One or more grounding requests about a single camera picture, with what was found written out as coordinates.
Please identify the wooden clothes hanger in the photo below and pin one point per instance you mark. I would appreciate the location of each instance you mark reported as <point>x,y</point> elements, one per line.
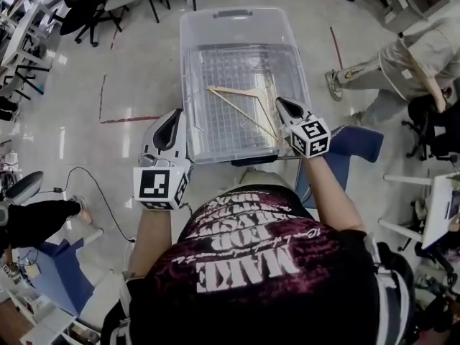
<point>230,91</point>

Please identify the grey rounded chair back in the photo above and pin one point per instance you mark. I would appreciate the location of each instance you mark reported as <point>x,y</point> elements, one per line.
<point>25,187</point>

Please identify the black mesh office chair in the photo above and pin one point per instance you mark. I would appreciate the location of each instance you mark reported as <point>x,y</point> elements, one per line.
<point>442,131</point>

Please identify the white desk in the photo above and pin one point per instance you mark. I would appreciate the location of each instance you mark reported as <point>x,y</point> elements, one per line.
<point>21,45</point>

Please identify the person's khaki trouser leg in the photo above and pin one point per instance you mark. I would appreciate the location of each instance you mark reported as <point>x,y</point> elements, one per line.
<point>262,178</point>

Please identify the person's right forearm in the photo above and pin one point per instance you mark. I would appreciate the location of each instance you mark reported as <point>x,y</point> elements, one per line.
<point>330,200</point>

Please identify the short red floor tape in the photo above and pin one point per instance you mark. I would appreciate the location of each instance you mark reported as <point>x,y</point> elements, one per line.
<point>336,47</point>

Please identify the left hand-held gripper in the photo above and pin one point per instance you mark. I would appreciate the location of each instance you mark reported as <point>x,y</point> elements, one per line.
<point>154,185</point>

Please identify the white side table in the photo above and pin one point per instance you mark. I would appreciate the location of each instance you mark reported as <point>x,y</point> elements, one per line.
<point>440,207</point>

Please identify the person's left forearm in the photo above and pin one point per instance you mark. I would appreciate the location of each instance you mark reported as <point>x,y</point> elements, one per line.
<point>154,243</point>

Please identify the blue chair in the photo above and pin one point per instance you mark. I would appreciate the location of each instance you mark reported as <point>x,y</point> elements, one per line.
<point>355,142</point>

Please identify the long red floor tape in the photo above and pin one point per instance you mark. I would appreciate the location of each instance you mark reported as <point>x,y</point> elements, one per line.
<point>125,119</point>

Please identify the clear plastic storage bin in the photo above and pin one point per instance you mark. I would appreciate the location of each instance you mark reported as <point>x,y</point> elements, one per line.
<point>233,31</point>

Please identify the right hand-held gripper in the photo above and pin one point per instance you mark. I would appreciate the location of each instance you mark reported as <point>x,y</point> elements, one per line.
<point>312,137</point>

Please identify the white shelf rack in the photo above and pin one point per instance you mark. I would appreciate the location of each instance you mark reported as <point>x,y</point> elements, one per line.
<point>39,325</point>

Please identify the person's dark printed shirt torso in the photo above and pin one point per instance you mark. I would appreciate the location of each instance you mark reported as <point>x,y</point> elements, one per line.
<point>251,300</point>

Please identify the small yellow item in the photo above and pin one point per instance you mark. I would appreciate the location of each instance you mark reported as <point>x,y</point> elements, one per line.
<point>31,271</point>

